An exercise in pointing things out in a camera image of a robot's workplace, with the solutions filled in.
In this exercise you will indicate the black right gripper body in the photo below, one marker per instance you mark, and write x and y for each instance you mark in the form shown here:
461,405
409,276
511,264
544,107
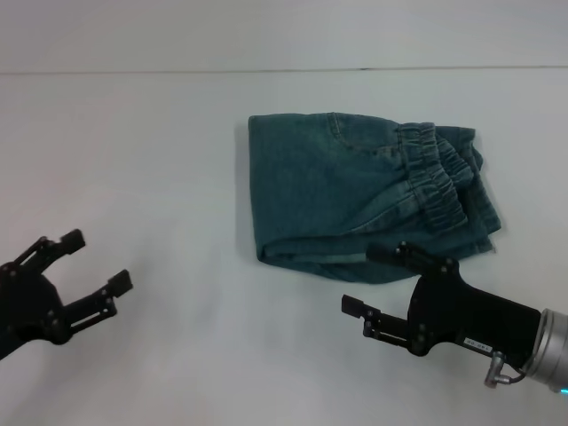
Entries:
466,315

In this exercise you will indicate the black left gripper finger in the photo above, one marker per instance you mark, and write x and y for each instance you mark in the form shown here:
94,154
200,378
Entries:
120,281
71,242

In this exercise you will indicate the blue denim shorts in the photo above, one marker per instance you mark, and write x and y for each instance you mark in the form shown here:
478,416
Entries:
333,191

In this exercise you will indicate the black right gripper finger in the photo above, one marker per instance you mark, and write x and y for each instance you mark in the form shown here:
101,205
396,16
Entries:
399,257
386,328

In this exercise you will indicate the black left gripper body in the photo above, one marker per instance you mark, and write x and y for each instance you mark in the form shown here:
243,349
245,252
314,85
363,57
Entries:
31,306

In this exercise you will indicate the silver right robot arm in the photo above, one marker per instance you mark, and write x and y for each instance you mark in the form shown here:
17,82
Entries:
554,350

